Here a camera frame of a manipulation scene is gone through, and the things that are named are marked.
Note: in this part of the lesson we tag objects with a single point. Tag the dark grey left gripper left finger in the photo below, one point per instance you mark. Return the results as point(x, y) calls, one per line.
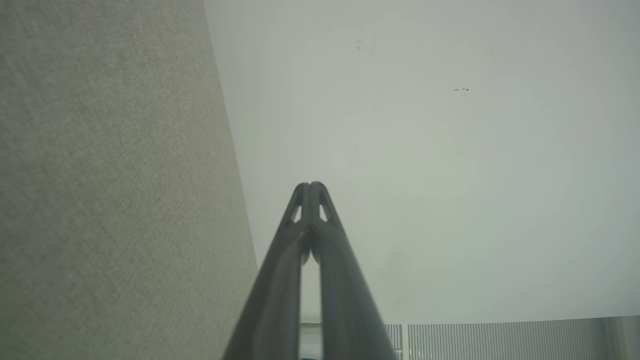
point(272, 300)

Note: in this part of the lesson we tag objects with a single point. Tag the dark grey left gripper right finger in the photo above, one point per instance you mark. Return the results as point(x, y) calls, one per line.
point(345, 305)

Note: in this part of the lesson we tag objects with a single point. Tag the white ribbed wall panel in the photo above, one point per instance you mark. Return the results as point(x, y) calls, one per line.
point(500, 342)

